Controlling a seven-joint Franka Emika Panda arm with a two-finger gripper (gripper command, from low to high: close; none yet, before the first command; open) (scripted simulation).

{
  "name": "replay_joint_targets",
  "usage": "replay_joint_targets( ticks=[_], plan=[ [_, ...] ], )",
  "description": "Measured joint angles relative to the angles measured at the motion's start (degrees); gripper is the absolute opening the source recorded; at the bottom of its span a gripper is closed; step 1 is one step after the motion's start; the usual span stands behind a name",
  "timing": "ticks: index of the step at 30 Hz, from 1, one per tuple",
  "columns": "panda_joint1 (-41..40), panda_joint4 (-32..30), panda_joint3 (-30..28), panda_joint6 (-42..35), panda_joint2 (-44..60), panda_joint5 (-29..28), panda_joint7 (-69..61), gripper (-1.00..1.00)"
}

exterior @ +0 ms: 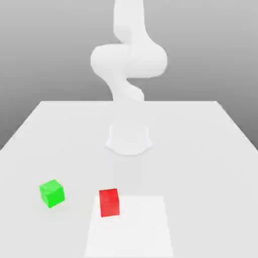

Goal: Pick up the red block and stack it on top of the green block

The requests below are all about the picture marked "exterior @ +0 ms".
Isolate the small red cube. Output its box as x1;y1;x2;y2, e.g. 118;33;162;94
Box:
98;188;120;218

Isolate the small green cube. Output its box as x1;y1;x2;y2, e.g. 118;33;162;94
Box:
39;178;66;209

